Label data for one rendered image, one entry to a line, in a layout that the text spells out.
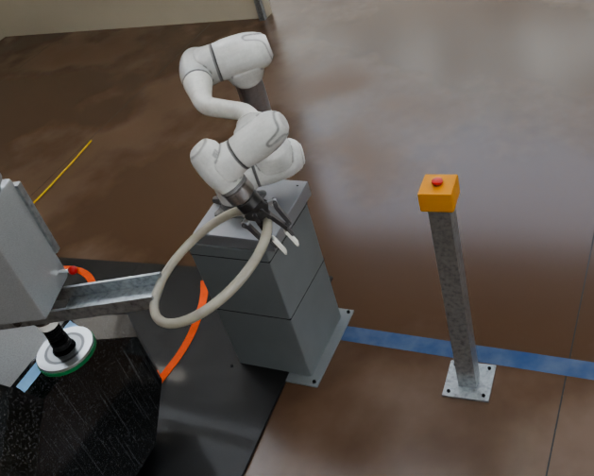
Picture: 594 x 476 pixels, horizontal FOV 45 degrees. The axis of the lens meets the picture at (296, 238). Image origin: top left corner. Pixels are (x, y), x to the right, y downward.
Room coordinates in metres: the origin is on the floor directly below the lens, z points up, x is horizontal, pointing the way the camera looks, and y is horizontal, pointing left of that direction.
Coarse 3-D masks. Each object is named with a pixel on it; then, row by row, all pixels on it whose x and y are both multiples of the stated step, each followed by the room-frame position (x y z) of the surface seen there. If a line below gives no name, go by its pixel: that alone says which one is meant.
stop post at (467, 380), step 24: (432, 192) 1.98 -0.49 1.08; (456, 192) 1.99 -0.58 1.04; (432, 216) 2.00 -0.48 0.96; (456, 216) 2.02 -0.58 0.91; (456, 240) 1.99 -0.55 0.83; (456, 264) 1.96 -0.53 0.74; (456, 288) 1.97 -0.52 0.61; (456, 312) 1.98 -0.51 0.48; (456, 336) 1.99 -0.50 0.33; (456, 360) 2.00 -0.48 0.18; (456, 384) 2.01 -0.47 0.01; (480, 384) 1.97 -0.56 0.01
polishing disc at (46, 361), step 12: (72, 336) 2.03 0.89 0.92; (84, 336) 2.01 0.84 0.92; (48, 348) 2.01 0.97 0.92; (84, 348) 1.95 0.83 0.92; (36, 360) 1.97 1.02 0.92; (48, 360) 1.95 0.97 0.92; (60, 360) 1.93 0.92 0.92; (72, 360) 1.91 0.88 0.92; (48, 372) 1.89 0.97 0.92; (60, 372) 1.88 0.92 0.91
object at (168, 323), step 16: (208, 224) 2.02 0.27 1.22; (192, 240) 2.00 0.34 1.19; (176, 256) 1.97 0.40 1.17; (256, 256) 1.63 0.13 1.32; (240, 272) 1.60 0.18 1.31; (160, 288) 1.86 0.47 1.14; (208, 304) 1.56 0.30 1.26; (160, 320) 1.65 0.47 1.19; (176, 320) 1.59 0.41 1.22; (192, 320) 1.56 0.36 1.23
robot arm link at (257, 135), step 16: (192, 80) 2.24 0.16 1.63; (208, 80) 2.24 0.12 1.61; (192, 96) 2.18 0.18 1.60; (208, 96) 2.13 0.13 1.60; (208, 112) 2.08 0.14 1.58; (224, 112) 2.01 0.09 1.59; (240, 112) 1.93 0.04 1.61; (256, 112) 1.86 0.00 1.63; (272, 112) 1.81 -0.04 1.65; (240, 128) 1.82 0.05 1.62; (256, 128) 1.78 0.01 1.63; (272, 128) 1.77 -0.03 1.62; (288, 128) 1.79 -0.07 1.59; (240, 144) 1.77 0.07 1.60; (256, 144) 1.76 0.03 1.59; (272, 144) 1.76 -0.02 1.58; (240, 160) 1.76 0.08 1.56; (256, 160) 1.76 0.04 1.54
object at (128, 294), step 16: (160, 272) 1.91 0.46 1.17; (64, 288) 2.00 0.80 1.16; (80, 288) 1.99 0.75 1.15; (96, 288) 1.97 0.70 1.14; (112, 288) 1.95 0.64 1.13; (128, 288) 1.94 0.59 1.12; (144, 288) 1.91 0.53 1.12; (80, 304) 1.94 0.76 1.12; (96, 304) 1.85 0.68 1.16; (112, 304) 1.83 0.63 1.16; (128, 304) 1.82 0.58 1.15; (144, 304) 1.80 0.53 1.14; (48, 320) 1.91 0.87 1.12; (64, 320) 1.89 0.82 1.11
